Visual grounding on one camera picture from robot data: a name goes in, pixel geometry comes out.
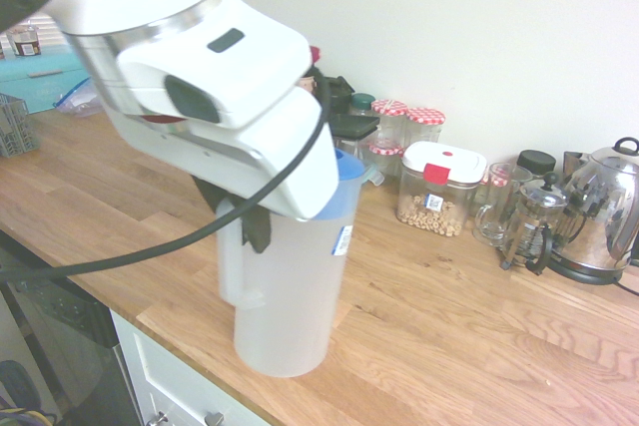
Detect teal bread box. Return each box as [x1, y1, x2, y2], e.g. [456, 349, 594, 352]
[0, 44, 94, 116]

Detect shiny steel electric kettle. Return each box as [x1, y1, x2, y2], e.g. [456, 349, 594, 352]
[546, 136, 639, 286]

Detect jar with black lid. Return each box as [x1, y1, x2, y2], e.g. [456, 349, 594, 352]
[516, 149, 557, 181]

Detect glass French press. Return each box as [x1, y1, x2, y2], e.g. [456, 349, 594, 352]
[500, 171, 570, 276]

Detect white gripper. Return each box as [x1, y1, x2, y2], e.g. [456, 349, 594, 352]
[107, 86, 340, 253]

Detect white cabinet drawer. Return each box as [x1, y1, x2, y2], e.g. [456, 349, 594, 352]
[109, 308, 271, 426]

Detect cereal container white red lid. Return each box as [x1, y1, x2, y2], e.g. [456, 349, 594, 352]
[396, 141, 488, 238]

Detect clear glass mug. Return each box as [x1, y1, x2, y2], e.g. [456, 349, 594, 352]
[472, 162, 534, 247]

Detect black shaker bottle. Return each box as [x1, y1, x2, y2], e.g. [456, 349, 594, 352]
[323, 75, 355, 116]

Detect small steel jug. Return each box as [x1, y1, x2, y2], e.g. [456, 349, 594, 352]
[563, 150, 591, 178]

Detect square container with black lid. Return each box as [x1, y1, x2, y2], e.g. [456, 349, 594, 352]
[331, 114, 381, 163]

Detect brown spread jar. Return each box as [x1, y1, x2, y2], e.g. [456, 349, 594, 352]
[5, 25, 42, 58]

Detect translucent pitcher with blue lid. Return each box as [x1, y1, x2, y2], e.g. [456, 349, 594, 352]
[215, 147, 364, 378]

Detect dark bag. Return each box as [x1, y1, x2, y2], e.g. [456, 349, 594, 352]
[0, 359, 42, 415]

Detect tall jar red checkered lid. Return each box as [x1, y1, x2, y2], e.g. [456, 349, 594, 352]
[370, 98, 409, 148]
[404, 106, 447, 148]

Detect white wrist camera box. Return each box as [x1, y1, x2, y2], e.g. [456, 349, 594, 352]
[115, 0, 312, 131]

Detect glass jar with green lid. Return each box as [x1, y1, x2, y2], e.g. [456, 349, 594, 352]
[347, 92, 376, 118]

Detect grey cutlery basket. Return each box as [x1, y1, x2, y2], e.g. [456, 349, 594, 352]
[0, 93, 41, 160]

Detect clear zip bag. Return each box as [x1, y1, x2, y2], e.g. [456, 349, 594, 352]
[52, 77, 106, 121]

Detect black dishwasher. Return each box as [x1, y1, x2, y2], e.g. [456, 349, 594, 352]
[0, 228, 144, 426]

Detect white window blinds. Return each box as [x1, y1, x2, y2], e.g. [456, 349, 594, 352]
[7, 14, 69, 48]

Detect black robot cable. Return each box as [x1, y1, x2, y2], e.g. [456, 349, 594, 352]
[0, 64, 334, 282]

